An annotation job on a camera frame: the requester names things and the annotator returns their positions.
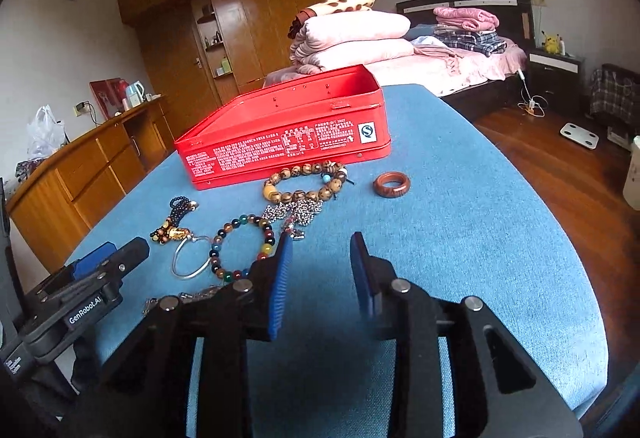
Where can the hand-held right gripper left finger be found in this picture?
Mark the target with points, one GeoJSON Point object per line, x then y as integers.
{"type": "Point", "coordinates": [277, 290]}

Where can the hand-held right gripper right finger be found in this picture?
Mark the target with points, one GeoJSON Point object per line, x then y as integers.
{"type": "Point", "coordinates": [361, 278]}

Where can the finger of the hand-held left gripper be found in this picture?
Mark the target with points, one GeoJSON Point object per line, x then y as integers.
{"type": "Point", "coordinates": [131, 254]}
{"type": "Point", "coordinates": [92, 259]}

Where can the silver bangle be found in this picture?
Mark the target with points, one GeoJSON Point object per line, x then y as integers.
{"type": "Point", "coordinates": [175, 265]}

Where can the red tin box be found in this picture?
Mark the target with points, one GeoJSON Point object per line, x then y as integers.
{"type": "Point", "coordinates": [250, 153]}

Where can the wooden sideboard cabinet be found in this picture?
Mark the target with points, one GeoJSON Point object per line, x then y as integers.
{"type": "Point", "coordinates": [75, 178]}

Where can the blue tablecloth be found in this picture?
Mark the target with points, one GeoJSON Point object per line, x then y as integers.
{"type": "Point", "coordinates": [450, 243]}

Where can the clear plastic bag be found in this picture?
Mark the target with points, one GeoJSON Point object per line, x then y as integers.
{"type": "Point", "coordinates": [45, 133]}

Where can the white electric kettle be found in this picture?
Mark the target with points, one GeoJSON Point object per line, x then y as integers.
{"type": "Point", "coordinates": [134, 95]}

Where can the wooden door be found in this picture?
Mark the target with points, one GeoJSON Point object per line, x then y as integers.
{"type": "Point", "coordinates": [175, 68]}

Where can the green box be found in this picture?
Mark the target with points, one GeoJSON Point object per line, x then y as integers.
{"type": "Point", "coordinates": [225, 66]}

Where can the folded pink quilt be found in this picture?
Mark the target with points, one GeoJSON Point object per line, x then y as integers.
{"type": "Point", "coordinates": [355, 25]}
{"type": "Point", "coordinates": [365, 53]}

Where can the pink bedspread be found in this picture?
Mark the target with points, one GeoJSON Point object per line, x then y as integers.
{"type": "Point", "coordinates": [450, 68]}

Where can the white bathroom scale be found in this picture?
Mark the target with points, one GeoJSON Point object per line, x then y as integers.
{"type": "Point", "coordinates": [579, 136]}

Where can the folded plaid clothes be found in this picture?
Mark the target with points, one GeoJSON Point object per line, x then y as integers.
{"type": "Point", "coordinates": [475, 42]}

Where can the cream brown spotted blanket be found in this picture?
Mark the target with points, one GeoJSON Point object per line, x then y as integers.
{"type": "Point", "coordinates": [345, 0]}

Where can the dark nightstand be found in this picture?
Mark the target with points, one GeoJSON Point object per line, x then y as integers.
{"type": "Point", "coordinates": [555, 78]}

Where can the folded pink blanket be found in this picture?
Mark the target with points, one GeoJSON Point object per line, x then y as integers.
{"type": "Point", "coordinates": [465, 17]}

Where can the wooden wardrobe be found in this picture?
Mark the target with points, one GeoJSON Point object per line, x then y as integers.
{"type": "Point", "coordinates": [280, 3]}

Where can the white bin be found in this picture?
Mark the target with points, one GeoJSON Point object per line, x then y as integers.
{"type": "Point", "coordinates": [633, 178]}

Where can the yellow plush toy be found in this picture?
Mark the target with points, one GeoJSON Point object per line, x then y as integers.
{"type": "Point", "coordinates": [550, 42]}

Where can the dark wooden bed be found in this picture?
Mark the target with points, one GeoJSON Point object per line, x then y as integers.
{"type": "Point", "coordinates": [500, 8]}

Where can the plaid bag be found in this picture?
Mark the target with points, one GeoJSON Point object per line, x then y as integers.
{"type": "Point", "coordinates": [615, 93]}

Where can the wall socket with plug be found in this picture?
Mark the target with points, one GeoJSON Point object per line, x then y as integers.
{"type": "Point", "coordinates": [80, 108]}

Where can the red photo frame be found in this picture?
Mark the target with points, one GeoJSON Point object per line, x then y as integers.
{"type": "Point", "coordinates": [104, 98]}

